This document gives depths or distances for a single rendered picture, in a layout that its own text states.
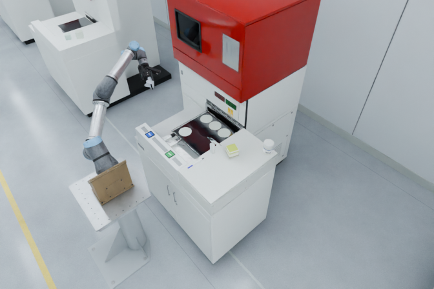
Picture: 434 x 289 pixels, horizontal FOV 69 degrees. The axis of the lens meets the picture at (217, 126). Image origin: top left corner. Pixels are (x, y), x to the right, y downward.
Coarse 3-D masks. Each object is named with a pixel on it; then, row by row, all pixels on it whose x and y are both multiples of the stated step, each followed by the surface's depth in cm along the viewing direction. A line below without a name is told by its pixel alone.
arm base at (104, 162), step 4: (108, 152) 205; (100, 156) 200; (104, 156) 201; (108, 156) 203; (112, 156) 206; (96, 160) 200; (100, 160) 199; (104, 160) 200; (108, 160) 201; (112, 160) 203; (116, 160) 206; (96, 164) 200; (100, 164) 199; (104, 164) 198; (108, 164) 199; (112, 164) 200; (96, 168) 200; (100, 168) 200; (104, 168) 198; (108, 168) 198; (96, 172) 201; (100, 172) 198
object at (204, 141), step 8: (208, 112) 263; (192, 120) 256; (200, 120) 256; (216, 120) 256; (192, 128) 249; (200, 128) 249; (208, 128) 249; (184, 136) 243; (192, 136) 243; (200, 136) 243; (208, 136) 243; (216, 136) 243; (192, 144) 237; (200, 144) 237; (208, 144) 237; (200, 152) 231
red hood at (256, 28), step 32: (192, 0) 206; (224, 0) 203; (256, 0) 202; (288, 0) 202; (320, 0) 218; (192, 32) 225; (224, 32) 197; (256, 32) 190; (288, 32) 212; (192, 64) 244; (224, 64) 212; (256, 64) 207; (288, 64) 235
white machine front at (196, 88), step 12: (180, 72) 277; (192, 72) 261; (192, 84) 270; (204, 84) 255; (192, 96) 281; (204, 96) 265; (228, 96) 237; (204, 108) 275; (240, 108) 232; (240, 120) 239
